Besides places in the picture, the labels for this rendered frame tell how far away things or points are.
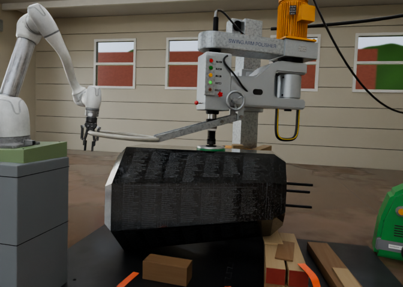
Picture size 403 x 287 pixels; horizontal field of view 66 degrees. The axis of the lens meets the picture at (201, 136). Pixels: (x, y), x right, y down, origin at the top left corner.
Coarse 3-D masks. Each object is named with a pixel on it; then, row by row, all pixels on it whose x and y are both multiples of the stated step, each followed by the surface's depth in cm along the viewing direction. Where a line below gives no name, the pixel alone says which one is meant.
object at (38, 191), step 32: (64, 160) 184; (0, 192) 153; (32, 192) 161; (64, 192) 186; (0, 224) 154; (32, 224) 162; (64, 224) 187; (0, 256) 154; (32, 256) 163; (64, 256) 189
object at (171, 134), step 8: (216, 120) 231; (224, 120) 233; (232, 120) 234; (184, 128) 224; (192, 128) 225; (200, 128) 227; (208, 128) 229; (160, 136) 219; (168, 136) 220; (176, 136) 222
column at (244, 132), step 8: (248, 24) 299; (256, 24) 302; (248, 32) 300; (256, 32) 303; (240, 64) 306; (248, 64) 302; (256, 64) 305; (248, 112) 305; (256, 112) 308; (240, 120) 304; (248, 120) 306; (256, 120) 309; (240, 128) 304; (248, 128) 306; (256, 128) 309; (240, 136) 304; (248, 136) 307; (256, 136) 310; (248, 144) 307; (256, 144) 310
